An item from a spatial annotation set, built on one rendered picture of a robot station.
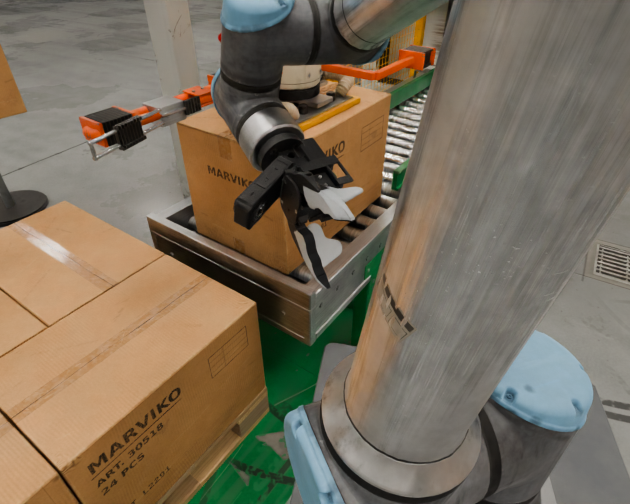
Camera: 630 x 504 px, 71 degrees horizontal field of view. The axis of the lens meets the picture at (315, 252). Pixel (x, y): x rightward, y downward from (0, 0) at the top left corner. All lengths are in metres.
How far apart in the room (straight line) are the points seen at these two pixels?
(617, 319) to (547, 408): 1.90
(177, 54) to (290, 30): 1.74
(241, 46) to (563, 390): 0.56
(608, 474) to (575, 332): 1.40
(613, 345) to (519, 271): 2.02
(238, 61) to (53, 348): 0.93
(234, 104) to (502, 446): 0.55
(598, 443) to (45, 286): 1.42
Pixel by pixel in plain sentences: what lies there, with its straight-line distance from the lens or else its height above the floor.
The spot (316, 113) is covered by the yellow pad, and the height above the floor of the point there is 0.97.
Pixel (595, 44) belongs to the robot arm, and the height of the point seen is 1.39.
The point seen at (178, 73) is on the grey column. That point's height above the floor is 0.83.
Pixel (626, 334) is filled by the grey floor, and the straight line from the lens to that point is 2.34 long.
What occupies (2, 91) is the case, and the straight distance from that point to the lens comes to 2.78.
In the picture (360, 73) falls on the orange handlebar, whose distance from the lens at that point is 1.32.
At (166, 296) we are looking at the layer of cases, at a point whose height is 0.54.
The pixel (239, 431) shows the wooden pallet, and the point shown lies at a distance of 1.61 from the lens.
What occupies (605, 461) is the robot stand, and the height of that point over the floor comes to 0.75.
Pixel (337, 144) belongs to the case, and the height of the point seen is 0.88.
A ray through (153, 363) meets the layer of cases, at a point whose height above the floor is 0.54.
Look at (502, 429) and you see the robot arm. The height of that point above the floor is 1.01.
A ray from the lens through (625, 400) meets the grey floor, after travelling 2.07.
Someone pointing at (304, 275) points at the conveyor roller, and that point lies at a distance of 1.38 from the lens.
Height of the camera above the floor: 1.43
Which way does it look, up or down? 37 degrees down
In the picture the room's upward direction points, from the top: straight up
